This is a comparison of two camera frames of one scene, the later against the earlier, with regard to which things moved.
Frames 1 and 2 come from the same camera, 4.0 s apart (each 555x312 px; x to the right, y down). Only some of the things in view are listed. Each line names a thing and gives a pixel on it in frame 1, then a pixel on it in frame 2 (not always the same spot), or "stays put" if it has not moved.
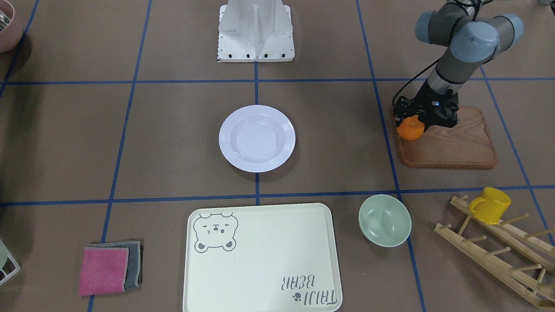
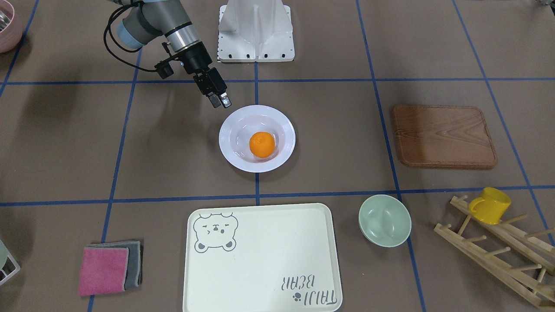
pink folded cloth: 103,270 stays put
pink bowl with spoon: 11,31 stays put
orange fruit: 410,128 to 262,144
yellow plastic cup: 491,206 stays put
